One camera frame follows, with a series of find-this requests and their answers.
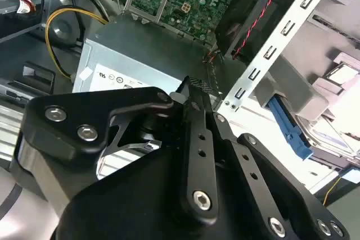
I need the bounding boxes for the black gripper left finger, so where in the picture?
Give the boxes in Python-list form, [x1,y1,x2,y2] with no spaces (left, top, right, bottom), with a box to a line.
[13,76,221,220]

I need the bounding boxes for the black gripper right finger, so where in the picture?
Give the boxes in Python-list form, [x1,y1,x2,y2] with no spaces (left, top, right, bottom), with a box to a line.
[191,76,351,240]

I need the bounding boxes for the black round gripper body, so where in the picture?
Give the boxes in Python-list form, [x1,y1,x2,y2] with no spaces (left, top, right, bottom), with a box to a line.
[56,144,269,240]

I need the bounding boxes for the hard disk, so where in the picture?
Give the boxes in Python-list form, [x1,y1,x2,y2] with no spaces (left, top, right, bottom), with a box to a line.
[268,96,360,173]

